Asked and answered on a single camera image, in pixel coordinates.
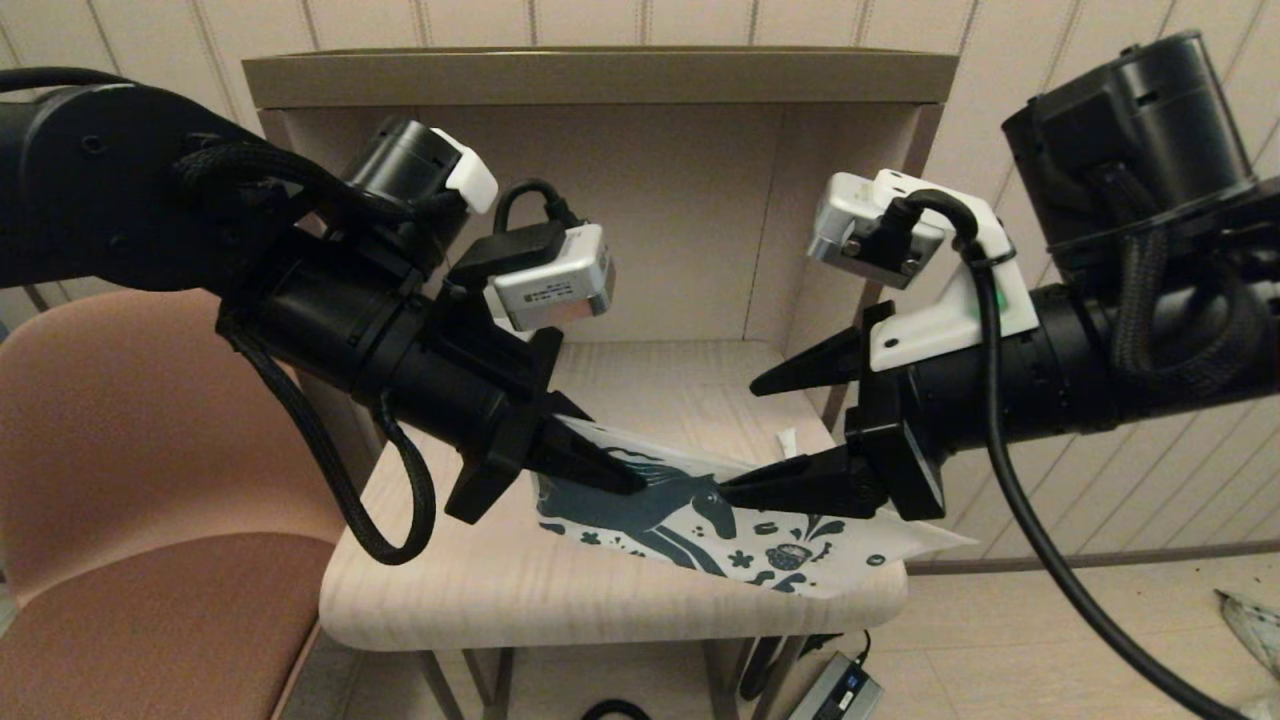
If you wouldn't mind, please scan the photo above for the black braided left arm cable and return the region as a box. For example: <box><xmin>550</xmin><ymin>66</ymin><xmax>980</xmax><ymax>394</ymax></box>
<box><xmin>222</xmin><ymin>320</ymin><xmax>438</xmax><ymax>567</ymax></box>

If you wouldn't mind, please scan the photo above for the black camera cable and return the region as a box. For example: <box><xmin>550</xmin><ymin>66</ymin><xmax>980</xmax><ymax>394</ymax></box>
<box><xmin>493</xmin><ymin>178</ymin><xmax>583</xmax><ymax>236</ymax></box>
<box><xmin>885</xmin><ymin>188</ymin><xmax>1251</xmax><ymax>720</ymax></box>

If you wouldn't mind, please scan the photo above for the white horse print bag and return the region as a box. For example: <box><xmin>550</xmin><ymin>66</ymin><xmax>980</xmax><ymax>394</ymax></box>
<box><xmin>530</xmin><ymin>415</ymin><xmax>979</xmax><ymax>599</ymax></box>

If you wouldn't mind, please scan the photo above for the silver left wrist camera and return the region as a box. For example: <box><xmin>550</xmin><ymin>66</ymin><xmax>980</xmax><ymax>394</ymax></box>
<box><xmin>483</xmin><ymin>222</ymin><xmax>616</xmax><ymax>333</ymax></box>

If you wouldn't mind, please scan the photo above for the black left camera cable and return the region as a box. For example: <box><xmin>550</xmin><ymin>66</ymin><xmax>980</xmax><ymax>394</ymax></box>
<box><xmin>493</xmin><ymin>178</ymin><xmax>583</xmax><ymax>236</ymax></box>

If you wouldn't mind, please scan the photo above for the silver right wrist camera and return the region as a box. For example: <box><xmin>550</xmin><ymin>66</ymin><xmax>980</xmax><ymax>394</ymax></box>
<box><xmin>808</xmin><ymin>168</ymin><xmax>1041</xmax><ymax>373</ymax></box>

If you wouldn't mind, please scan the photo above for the beige wooden nightstand shelf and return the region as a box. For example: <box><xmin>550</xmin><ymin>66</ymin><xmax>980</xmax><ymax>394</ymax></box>
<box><xmin>243</xmin><ymin>50</ymin><xmax>959</xmax><ymax>720</ymax></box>

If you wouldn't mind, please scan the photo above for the pink brown upholstered chair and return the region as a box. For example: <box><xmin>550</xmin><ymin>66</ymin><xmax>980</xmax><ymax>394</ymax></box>
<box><xmin>0</xmin><ymin>288</ymin><xmax>386</xmax><ymax>720</ymax></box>

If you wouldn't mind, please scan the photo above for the brown baseboard strip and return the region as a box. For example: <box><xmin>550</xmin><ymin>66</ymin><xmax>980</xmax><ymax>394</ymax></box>
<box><xmin>905</xmin><ymin>540</ymin><xmax>1280</xmax><ymax>577</ymax></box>

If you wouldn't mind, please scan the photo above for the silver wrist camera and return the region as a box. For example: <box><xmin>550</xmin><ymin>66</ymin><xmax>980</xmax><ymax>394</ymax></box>
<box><xmin>808</xmin><ymin>168</ymin><xmax>1041</xmax><ymax>373</ymax></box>
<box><xmin>483</xmin><ymin>222</ymin><xmax>616</xmax><ymax>333</ymax></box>

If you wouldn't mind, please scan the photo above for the grey power adapter brick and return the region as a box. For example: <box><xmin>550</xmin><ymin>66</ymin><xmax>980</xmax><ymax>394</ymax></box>
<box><xmin>790</xmin><ymin>652</ymin><xmax>884</xmax><ymax>720</ymax></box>

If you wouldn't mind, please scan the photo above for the black right camera cable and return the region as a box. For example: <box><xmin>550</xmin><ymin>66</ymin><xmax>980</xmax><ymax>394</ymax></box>
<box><xmin>885</xmin><ymin>188</ymin><xmax>1251</xmax><ymax>720</ymax></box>

